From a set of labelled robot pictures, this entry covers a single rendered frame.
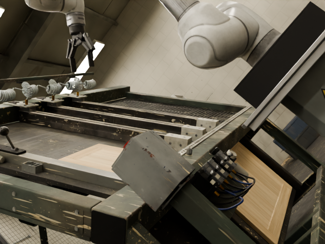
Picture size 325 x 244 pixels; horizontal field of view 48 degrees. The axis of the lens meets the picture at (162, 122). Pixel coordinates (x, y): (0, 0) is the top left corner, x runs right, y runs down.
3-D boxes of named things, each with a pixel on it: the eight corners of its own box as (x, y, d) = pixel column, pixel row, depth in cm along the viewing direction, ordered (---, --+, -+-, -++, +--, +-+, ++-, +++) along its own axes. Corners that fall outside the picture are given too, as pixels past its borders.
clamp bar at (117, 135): (185, 154, 174) (189, 105, 169) (3, 119, 220) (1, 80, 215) (192, 149, 183) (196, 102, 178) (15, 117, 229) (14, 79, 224)
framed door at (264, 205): (274, 248, 186) (276, 245, 186) (194, 175, 198) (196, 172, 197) (290, 189, 267) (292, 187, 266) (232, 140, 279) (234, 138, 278)
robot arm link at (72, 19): (73, 10, 174) (75, 23, 174) (88, 13, 181) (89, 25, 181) (62, 16, 180) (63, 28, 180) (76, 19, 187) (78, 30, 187)
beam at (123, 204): (125, 254, 100) (127, 218, 98) (89, 243, 105) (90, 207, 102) (259, 121, 298) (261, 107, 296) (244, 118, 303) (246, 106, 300)
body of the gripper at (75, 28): (65, 27, 180) (67, 46, 180) (76, 22, 175) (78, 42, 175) (77, 29, 186) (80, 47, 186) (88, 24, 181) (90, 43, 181)
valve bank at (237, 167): (245, 210, 110) (187, 158, 115) (217, 239, 116) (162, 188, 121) (269, 165, 155) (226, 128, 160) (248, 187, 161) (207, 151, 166)
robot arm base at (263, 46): (293, 36, 142) (282, 27, 143) (286, 34, 122) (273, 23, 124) (262, 72, 149) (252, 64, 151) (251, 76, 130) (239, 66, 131)
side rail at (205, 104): (243, 120, 295) (244, 107, 293) (125, 103, 338) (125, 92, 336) (244, 118, 302) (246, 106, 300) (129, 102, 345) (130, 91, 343)
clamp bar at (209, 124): (214, 133, 219) (217, 94, 213) (57, 108, 265) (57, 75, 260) (218, 130, 228) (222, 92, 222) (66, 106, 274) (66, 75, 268)
